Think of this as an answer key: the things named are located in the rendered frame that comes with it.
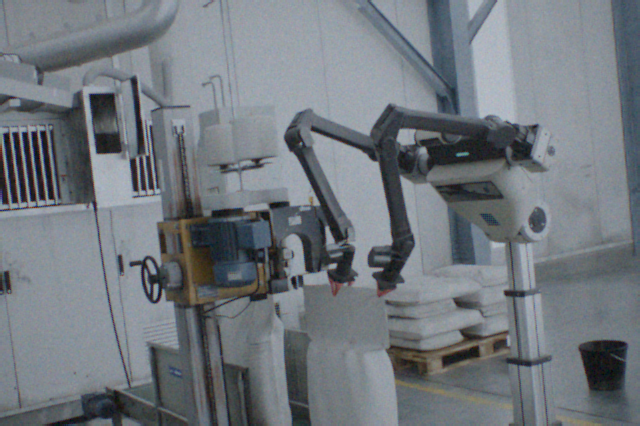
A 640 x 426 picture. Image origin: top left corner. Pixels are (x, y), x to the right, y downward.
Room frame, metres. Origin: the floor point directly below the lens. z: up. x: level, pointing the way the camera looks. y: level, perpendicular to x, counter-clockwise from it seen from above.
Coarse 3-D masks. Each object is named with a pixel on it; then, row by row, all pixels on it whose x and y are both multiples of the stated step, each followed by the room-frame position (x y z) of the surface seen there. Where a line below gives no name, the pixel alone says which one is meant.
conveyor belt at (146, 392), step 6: (144, 384) 4.68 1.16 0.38; (150, 384) 4.66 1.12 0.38; (126, 390) 4.57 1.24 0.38; (132, 390) 4.55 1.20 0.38; (138, 390) 4.54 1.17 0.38; (144, 390) 4.52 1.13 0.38; (150, 390) 4.51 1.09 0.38; (138, 396) 4.39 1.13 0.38; (144, 396) 4.38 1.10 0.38; (150, 396) 4.36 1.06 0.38; (294, 414) 3.69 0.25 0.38; (294, 420) 3.60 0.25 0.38; (300, 420) 3.59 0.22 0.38; (306, 420) 3.58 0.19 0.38
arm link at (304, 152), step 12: (300, 132) 2.80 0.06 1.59; (300, 144) 2.89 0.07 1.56; (312, 144) 2.82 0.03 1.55; (300, 156) 2.84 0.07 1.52; (312, 156) 2.85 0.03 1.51; (312, 168) 2.84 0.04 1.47; (312, 180) 2.85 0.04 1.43; (324, 180) 2.86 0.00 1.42; (324, 192) 2.86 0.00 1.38; (324, 204) 2.87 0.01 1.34; (336, 204) 2.88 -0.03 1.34; (336, 216) 2.87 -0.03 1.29; (336, 228) 2.90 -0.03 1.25
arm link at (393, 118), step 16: (384, 112) 2.46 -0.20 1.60; (400, 112) 2.40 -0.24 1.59; (416, 112) 2.45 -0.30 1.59; (432, 112) 2.49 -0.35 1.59; (384, 128) 2.42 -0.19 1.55; (400, 128) 2.43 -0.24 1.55; (416, 128) 2.46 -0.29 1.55; (432, 128) 2.48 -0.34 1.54; (448, 128) 2.49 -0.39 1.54; (464, 128) 2.51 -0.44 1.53; (480, 128) 2.52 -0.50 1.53; (496, 128) 2.52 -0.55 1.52; (512, 128) 2.53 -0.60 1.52; (496, 144) 2.54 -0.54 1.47
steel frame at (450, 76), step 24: (360, 0) 8.26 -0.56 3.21; (432, 0) 9.02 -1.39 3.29; (456, 0) 8.75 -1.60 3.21; (624, 0) 10.74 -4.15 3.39; (384, 24) 8.42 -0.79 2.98; (432, 24) 9.00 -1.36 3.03; (456, 24) 8.73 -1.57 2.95; (480, 24) 9.16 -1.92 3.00; (624, 24) 10.77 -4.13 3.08; (408, 48) 8.58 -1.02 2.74; (432, 48) 8.98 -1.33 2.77; (456, 48) 8.71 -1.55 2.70; (624, 48) 10.79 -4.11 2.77; (432, 72) 8.74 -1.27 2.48; (456, 72) 8.70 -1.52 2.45; (624, 72) 10.77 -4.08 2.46; (456, 96) 8.88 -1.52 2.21; (624, 96) 10.74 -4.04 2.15; (624, 120) 10.72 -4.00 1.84; (456, 216) 9.03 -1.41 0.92; (456, 240) 9.02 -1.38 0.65; (480, 240) 8.75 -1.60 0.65; (456, 264) 9.00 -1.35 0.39; (480, 264) 8.73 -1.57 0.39
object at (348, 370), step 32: (320, 288) 3.05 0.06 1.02; (352, 288) 2.88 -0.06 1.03; (320, 320) 3.08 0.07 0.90; (352, 320) 2.90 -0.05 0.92; (384, 320) 2.77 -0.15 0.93; (320, 352) 2.98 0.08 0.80; (352, 352) 2.84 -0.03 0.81; (384, 352) 2.85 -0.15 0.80; (320, 384) 2.98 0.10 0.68; (352, 384) 2.82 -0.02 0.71; (384, 384) 2.82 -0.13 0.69; (320, 416) 2.98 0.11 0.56; (352, 416) 2.83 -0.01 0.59; (384, 416) 2.80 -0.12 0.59
